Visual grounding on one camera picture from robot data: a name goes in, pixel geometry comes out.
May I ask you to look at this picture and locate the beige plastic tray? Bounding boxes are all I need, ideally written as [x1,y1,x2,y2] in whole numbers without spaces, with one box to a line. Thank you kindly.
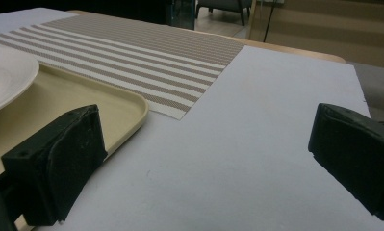
[0,63,150,231]

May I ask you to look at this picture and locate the dark cabinet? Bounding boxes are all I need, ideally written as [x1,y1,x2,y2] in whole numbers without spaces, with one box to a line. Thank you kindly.
[165,0,197,31]

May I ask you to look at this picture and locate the striped woven placemat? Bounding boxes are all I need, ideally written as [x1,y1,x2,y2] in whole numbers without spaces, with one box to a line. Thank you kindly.
[0,13,246,121]

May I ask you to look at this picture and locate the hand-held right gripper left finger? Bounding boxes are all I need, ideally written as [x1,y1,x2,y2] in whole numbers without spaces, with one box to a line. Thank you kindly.
[0,104,109,227]

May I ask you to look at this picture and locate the white deep plate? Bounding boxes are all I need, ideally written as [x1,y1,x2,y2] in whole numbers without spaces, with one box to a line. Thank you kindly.
[0,46,40,118]

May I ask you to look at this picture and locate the white table cover sheet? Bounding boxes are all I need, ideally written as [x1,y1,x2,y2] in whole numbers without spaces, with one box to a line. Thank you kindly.
[0,7,384,231]

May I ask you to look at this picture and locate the grey chair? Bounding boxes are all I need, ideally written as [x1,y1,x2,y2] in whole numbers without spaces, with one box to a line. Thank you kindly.
[194,0,254,27]

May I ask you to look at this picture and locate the black hanging cable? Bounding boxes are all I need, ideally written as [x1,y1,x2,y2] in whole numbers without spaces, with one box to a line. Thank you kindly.
[262,0,279,43]

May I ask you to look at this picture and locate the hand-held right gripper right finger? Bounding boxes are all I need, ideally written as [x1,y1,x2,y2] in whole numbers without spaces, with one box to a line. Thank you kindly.
[307,102,384,221]

